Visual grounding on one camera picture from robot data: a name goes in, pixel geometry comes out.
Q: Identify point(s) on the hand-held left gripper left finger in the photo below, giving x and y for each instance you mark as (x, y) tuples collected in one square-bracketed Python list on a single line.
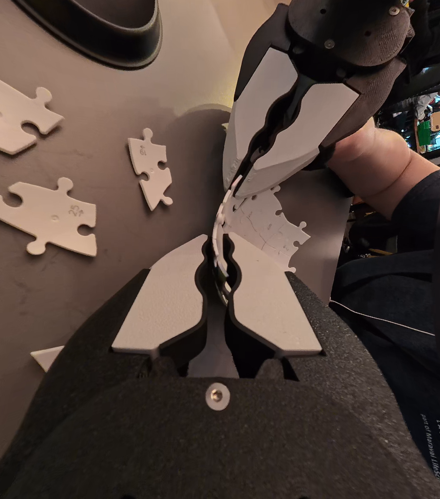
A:
[(161, 312)]

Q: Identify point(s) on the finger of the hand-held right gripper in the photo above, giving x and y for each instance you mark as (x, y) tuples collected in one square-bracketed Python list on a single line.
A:
[(255, 101), (313, 125)]

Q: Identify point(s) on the person's right forearm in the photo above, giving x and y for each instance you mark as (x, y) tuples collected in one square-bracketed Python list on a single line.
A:
[(387, 168)]

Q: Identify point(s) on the black round ball stand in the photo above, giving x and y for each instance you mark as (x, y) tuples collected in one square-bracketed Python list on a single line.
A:
[(111, 35)]

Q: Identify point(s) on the scattered loose puzzle pieces group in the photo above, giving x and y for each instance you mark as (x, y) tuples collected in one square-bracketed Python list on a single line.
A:
[(48, 214)]

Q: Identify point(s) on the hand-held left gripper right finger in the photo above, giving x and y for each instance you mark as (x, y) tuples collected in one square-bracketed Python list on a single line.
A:
[(274, 312)]

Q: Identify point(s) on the assembled white puzzle section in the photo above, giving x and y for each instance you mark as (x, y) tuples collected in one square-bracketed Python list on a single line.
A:
[(271, 226)]

